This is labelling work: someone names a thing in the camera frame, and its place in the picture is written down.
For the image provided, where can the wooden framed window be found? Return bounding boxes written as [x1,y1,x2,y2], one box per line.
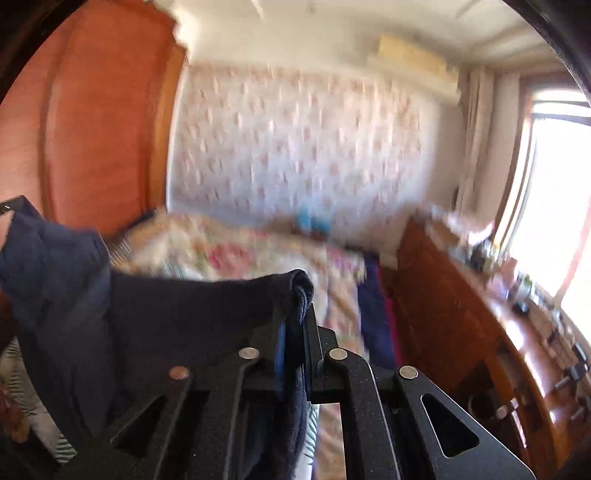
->
[496,85,591,321]

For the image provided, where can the long wooden sideboard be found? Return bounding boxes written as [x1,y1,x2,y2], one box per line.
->
[392,216,591,474]

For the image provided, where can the cream wall air conditioner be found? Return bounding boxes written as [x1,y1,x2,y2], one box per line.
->
[367,34,462,100]

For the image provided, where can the brown slatted wooden wardrobe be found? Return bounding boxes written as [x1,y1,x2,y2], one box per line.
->
[0,0,188,243]

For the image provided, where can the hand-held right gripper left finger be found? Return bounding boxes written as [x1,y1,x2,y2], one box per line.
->
[53,318,290,480]

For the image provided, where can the white window curtain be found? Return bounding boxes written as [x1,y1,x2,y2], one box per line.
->
[454,67,498,214]

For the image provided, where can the blue toy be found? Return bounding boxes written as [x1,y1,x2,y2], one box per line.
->
[295,207,331,234]

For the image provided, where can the navy blanket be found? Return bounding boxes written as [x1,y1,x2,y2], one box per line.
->
[356,257,403,371]

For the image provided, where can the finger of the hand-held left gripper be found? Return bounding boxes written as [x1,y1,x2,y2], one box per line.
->
[0,196,29,219]

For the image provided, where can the green leaf print sheet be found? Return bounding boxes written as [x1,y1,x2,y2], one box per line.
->
[0,336,78,466]

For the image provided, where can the circle-patterned sheer curtain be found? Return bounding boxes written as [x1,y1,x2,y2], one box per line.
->
[167,64,424,241]

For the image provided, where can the navy printed t-shirt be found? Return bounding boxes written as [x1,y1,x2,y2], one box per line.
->
[0,210,315,480]

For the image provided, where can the floral blanket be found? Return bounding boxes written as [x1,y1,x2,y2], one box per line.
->
[110,210,371,480]

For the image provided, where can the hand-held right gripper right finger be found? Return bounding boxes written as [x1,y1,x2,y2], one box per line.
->
[302,302,539,480]

